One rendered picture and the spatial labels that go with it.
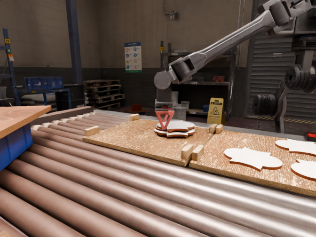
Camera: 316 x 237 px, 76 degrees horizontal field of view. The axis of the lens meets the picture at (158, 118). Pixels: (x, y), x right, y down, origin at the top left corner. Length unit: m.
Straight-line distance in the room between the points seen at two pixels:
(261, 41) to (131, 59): 3.59
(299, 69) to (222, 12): 4.35
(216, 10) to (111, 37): 3.26
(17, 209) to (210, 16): 5.56
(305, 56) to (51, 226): 1.44
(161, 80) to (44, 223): 0.48
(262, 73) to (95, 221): 5.20
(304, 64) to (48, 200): 1.42
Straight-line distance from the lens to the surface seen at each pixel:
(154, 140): 0.71
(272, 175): 0.56
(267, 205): 0.48
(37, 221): 0.45
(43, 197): 0.51
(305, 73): 1.49
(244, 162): 0.57
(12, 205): 0.51
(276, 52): 5.42
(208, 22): 5.72
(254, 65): 5.41
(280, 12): 0.87
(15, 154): 0.72
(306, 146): 0.78
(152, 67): 6.17
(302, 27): 1.48
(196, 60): 0.74
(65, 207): 0.46
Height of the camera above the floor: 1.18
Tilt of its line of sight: 13 degrees down
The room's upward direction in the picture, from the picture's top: straight up
